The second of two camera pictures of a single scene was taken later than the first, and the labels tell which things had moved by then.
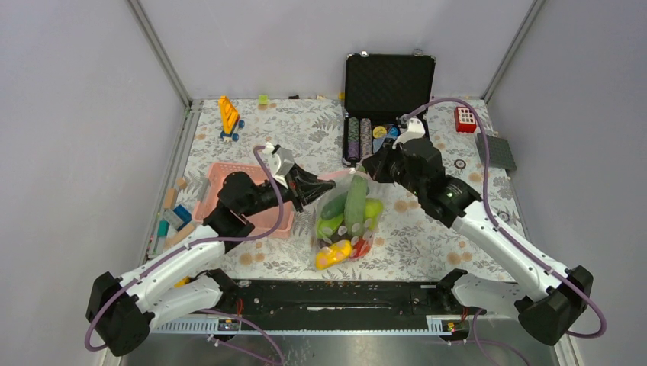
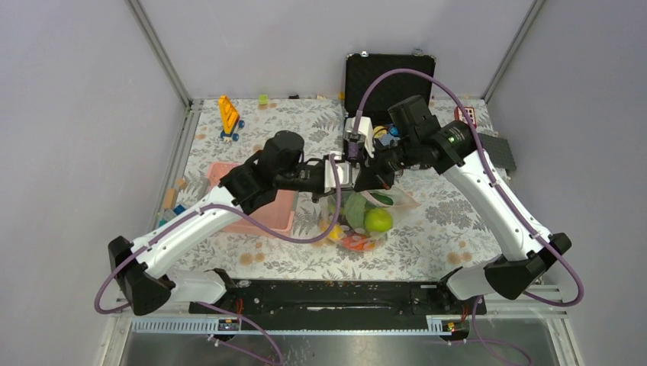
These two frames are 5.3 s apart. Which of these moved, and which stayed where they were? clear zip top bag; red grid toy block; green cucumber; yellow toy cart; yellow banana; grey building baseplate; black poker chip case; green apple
Moved: clear zip top bag; yellow banana; green apple; green cucumber
Stayed: red grid toy block; grey building baseplate; black poker chip case; yellow toy cart
